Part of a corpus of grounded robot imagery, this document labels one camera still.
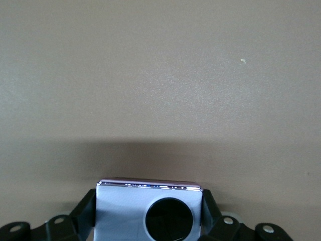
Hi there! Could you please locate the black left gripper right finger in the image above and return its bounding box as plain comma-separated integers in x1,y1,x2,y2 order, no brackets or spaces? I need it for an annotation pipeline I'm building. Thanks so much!
198,188,292,241

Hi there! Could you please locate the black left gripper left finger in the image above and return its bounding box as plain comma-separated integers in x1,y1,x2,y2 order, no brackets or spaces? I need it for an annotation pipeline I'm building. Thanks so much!
0,188,97,241

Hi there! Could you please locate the lilac flip phone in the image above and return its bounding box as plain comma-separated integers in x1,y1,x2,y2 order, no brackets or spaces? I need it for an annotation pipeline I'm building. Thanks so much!
95,177,204,241

